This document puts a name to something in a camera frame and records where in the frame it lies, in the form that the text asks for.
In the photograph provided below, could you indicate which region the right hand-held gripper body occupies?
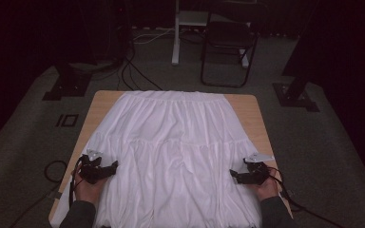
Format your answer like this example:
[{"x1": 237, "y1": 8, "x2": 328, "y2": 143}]
[{"x1": 240, "y1": 151, "x2": 276, "y2": 186}]

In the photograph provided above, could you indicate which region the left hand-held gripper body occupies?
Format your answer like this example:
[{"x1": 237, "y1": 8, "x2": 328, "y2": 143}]
[{"x1": 78, "y1": 148, "x2": 110, "y2": 185}]

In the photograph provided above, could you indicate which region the white skirt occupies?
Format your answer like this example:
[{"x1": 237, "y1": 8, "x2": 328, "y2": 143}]
[{"x1": 49, "y1": 89, "x2": 277, "y2": 228}]

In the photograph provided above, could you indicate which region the person's right hand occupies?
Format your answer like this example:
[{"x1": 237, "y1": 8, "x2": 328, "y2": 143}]
[{"x1": 249, "y1": 170, "x2": 279, "y2": 202}]

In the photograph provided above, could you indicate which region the person's left hand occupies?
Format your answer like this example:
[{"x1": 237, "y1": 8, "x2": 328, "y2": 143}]
[{"x1": 72, "y1": 170, "x2": 105, "y2": 205}]

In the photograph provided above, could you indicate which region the grey floor tape piece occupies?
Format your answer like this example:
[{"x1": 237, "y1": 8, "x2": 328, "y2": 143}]
[{"x1": 47, "y1": 190, "x2": 64, "y2": 201}]

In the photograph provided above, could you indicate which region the black square stand base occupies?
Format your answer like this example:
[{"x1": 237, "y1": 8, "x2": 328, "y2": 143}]
[
  {"x1": 272, "y1": 75, "x2": 320, "y2": 112},
  {"x1": 42, "y1": 63, "x2": 93, "y2": 102}
]

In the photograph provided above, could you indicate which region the round grey stand base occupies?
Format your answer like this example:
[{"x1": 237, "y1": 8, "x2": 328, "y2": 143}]
[{"x1": 67, "y1": 60, "x2": 123, "y2": 73}]

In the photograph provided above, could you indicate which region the black folding chair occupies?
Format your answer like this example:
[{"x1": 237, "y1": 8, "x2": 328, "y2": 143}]
[{"x1": 200, "y1": 12, "x2": 260, "y2": 89}]

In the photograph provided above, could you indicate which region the left hand-held gripper cable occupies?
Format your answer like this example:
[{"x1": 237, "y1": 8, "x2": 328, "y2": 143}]
[{"x1": 67, "y1": 155, "x2": 86, "y2": 209}]

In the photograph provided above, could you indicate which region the hand-held gripper cable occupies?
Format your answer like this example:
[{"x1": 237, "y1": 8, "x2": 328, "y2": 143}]
[
  {"x1": 67, "y1": 155, "x2": 86, "y2": 209},
  {"x1": 265, "y1": 165, "x2": 345, "y2": 228}
]

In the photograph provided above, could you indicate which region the looped black floor cable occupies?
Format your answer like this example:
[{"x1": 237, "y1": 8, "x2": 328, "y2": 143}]
[{"x1": 10, "y1": 160, "x2": 69, "y2": 228}]

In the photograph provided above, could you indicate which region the right hand-held gripper cable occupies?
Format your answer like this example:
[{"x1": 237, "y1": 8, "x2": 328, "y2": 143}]
[{"x1": 265, "y1": 165, "x2": 345, "y2": 228}]

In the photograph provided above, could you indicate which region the white floor cable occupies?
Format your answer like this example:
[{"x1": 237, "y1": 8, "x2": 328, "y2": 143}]
[{"x1": 132, "y1": 28, "x2": 176, "y2": 46}]

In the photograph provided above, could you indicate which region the white desk frame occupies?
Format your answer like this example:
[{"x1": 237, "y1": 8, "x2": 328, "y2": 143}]
[{"x1": 170, "y1": 0, "x2": 251, "y2": 69}]

